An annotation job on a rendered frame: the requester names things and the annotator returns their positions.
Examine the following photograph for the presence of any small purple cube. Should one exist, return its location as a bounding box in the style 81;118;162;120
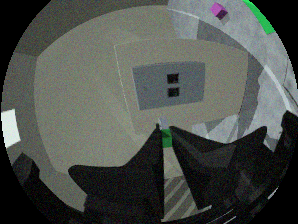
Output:
210;2;227;19

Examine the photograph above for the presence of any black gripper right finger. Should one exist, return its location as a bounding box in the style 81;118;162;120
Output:
169;125;267;210

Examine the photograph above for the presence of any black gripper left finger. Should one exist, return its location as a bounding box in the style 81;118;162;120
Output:
68;128;165;218

